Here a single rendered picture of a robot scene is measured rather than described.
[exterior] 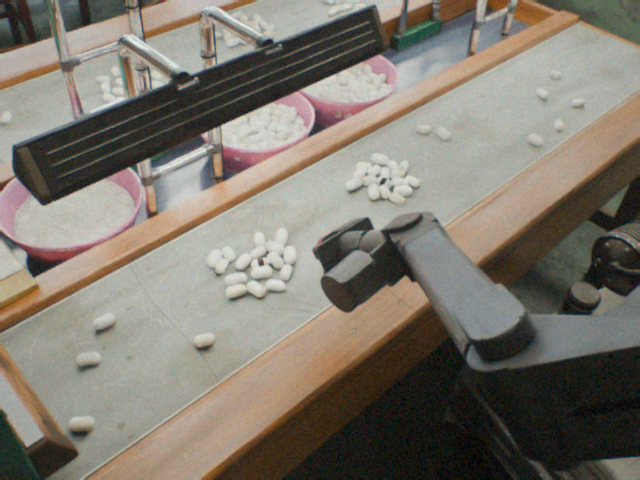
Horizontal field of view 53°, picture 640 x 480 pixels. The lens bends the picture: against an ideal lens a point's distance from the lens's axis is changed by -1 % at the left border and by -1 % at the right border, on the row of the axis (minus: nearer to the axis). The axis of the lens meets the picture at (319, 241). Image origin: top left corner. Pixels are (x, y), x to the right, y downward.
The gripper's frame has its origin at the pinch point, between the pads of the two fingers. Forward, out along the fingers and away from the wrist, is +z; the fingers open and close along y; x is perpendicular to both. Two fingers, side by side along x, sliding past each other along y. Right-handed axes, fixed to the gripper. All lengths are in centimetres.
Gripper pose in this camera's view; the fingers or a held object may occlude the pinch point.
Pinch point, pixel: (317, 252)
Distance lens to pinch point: 100.1
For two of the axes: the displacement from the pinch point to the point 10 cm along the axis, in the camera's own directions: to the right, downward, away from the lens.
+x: 4.0, 8.9, 2.2
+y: -7.5, 4.5, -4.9
